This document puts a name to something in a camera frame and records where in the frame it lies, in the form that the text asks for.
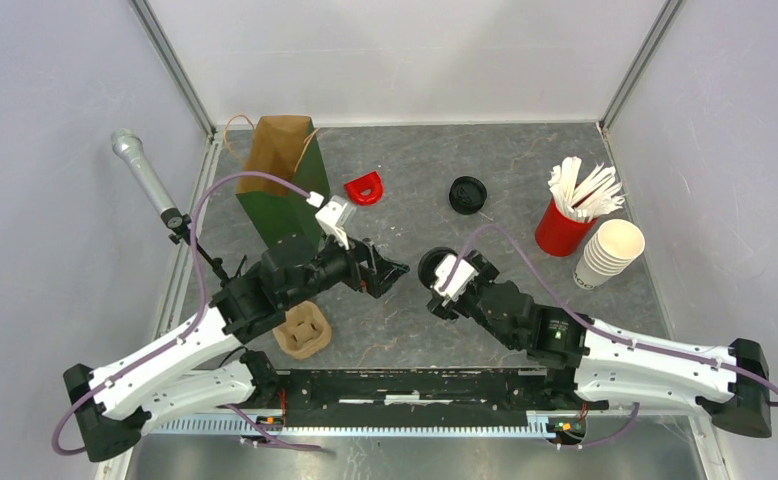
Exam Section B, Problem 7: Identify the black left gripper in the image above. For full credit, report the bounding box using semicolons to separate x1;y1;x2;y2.
284;224;409;308

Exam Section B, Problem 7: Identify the black coffee cup lid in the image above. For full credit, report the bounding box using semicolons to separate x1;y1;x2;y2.
417;247;456;289

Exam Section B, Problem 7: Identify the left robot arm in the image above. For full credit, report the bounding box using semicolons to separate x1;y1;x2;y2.
63;234;409;463

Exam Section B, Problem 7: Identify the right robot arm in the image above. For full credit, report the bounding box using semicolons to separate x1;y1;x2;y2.
417;247;773;438

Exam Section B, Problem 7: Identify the brown cardboard cup carrier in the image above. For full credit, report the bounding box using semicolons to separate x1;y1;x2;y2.
272;301;332;360

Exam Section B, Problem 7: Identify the red plastic cup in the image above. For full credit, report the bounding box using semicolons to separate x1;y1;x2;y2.
534;199;597;257

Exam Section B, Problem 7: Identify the stack of black lids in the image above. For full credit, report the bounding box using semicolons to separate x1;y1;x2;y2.
448;176;488;215

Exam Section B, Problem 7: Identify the stack of white paper cups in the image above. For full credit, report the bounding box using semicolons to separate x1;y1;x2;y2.
573;219;645;290

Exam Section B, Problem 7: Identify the green paper bag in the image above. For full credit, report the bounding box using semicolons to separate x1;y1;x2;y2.
235;115;331;250

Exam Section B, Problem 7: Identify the silver microphone on stand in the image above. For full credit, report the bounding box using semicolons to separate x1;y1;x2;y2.
110;128;245;293

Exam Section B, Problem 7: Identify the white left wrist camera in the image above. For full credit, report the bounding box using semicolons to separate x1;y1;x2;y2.
307;191;356;250

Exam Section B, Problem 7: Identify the red plastic ring tool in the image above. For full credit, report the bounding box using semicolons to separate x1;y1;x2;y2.
344;171;384;206

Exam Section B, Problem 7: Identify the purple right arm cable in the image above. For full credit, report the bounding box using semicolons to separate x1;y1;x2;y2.
438;223;778;407

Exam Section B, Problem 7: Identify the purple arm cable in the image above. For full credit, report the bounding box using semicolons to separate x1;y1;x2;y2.
438;223;778;407
51;171;317;457

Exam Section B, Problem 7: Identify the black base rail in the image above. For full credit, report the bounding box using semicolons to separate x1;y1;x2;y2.
281;368;557;428

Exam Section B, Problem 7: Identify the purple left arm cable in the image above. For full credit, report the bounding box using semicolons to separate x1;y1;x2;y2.
51;171;317;457

